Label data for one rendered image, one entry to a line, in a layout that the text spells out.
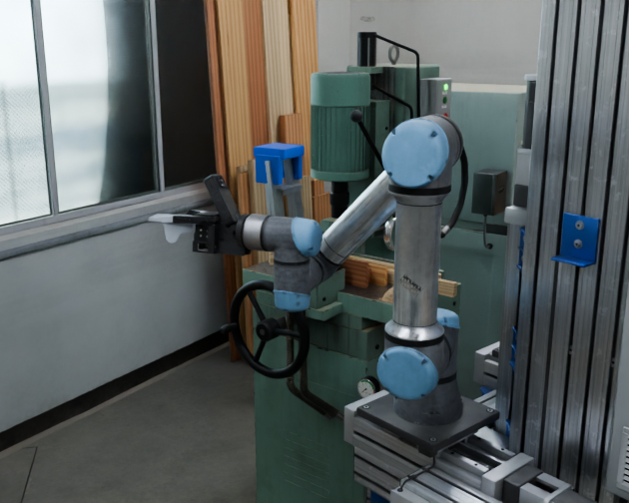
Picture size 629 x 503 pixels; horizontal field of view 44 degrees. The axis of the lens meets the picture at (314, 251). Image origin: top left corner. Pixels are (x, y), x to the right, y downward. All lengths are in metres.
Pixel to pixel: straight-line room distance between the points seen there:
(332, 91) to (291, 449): 1.13
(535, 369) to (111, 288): 2.27
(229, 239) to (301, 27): 2.75
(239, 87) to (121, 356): 1.39
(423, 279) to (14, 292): 2.09
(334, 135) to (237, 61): 1.64
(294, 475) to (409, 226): 1.35
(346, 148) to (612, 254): 0.97
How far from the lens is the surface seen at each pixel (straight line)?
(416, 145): 1.38
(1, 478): 3.26
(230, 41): 3.80
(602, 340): 1.59
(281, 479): 2.65
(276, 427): 2.57
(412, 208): 1.42
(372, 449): 1.82
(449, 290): 2.21
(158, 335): 3.83
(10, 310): 3.24
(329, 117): 2.24
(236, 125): 3.81
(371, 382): 2.17
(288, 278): 1.56
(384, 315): 2.16
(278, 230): 1.55
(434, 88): 2.46
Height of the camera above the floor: 1.61
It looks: 16 degrees down
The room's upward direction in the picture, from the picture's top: straight up
